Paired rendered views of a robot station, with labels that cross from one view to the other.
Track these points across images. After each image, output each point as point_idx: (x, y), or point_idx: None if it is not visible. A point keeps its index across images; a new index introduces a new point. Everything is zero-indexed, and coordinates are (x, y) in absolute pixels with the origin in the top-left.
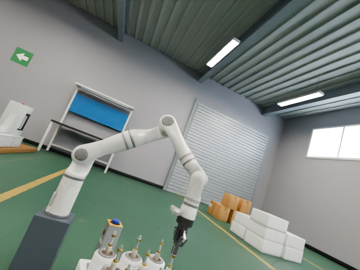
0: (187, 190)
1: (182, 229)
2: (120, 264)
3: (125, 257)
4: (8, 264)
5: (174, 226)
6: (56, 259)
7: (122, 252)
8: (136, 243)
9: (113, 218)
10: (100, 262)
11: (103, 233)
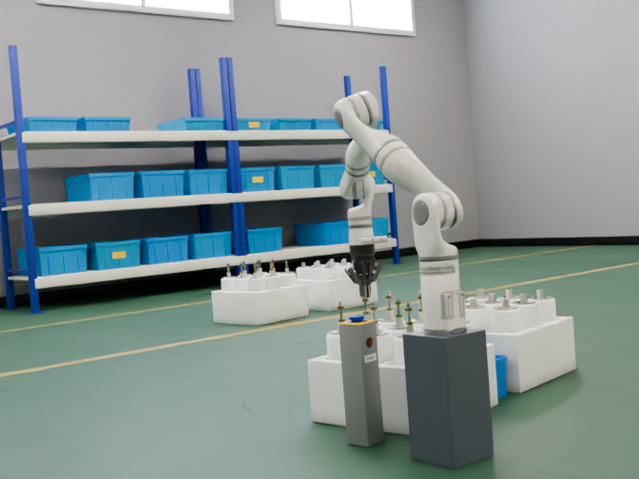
0: (367, 207)
1: (373, 258)
2: (391, 346)
3: (389, 334)
4: (455, 477)
5: (351, 269)
6: (363, 474)
7: (188, 468)
8: (375, 314)
9: (358, 316)
10: None
11: (372, 342)
